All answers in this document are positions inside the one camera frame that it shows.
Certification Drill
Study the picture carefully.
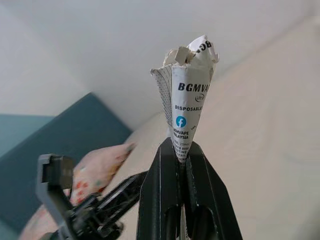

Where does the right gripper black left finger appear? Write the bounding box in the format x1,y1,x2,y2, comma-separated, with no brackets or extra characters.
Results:
136,138,186,240

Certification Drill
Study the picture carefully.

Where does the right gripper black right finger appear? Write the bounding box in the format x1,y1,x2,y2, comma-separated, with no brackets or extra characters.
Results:
185,141,244,240

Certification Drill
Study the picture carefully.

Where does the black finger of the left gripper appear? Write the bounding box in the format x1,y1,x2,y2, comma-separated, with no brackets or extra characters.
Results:
109,189,143,222
98,171,148,208

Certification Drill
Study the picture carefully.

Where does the white vape paper box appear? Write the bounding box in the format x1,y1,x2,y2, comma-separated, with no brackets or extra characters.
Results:
149,34,221,167

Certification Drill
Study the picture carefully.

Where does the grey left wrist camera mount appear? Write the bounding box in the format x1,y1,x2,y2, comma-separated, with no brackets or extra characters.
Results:
35,153,76,227

